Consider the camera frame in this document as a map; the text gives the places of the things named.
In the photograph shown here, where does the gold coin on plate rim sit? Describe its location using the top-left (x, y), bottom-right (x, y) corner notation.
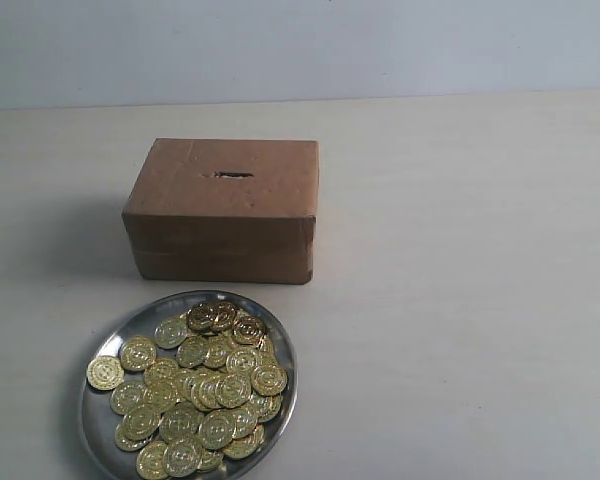
top-left (86, 355), bottom-right (125, 391)

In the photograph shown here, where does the dark gold coin right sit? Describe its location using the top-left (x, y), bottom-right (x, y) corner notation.
top-left (251, 364), bottom-right (288, 396)

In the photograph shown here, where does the round steel plate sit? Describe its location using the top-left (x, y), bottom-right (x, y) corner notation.
top-left (76, 290), bottom-right (298, 479)

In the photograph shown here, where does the dark gold coin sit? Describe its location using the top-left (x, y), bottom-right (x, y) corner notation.
top-left (185, 302), bottom-right (218, 332)
top-left (251, 364), bottom-right (288, 396)

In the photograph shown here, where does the gold coin centre pile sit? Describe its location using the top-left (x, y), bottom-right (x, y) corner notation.
top-left (215, 373), bottom-right (251, 409)

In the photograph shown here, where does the brown cardboard slot box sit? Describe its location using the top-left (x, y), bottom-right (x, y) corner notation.
top-left (122, 138), bottom-right (319, 284)

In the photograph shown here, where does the gold coin front bottom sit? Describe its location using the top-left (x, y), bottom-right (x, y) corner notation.
top-left (163, 438), bottom-right (203, 478)

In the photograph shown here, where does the dark gold coin top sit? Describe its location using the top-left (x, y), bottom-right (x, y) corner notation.
top-left (185, 302), bottom-right (218, 332)

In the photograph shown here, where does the gold coin upper left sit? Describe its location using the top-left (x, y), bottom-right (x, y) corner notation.
top-left (154, 316), bottom-right (188, 350)

